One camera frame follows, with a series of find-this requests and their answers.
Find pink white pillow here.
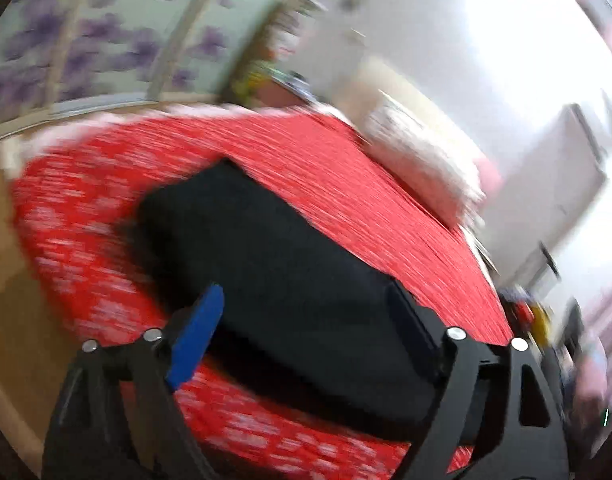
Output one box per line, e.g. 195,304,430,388
363,100,502,226

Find white door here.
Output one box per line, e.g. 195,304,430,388
481,104,609,281

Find purple floral wardrobe doors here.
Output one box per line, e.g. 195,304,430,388
0,0,287,131

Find red patterned bed blanket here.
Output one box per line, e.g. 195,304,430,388
10,105,517,480

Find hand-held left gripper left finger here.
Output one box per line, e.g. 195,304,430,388
41,283,225,480

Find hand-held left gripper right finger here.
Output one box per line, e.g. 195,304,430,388
387,278,572,480

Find cluttered wooden shelf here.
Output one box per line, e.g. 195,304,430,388
221,0,332,111

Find black pants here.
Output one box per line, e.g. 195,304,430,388
120,159,449,438

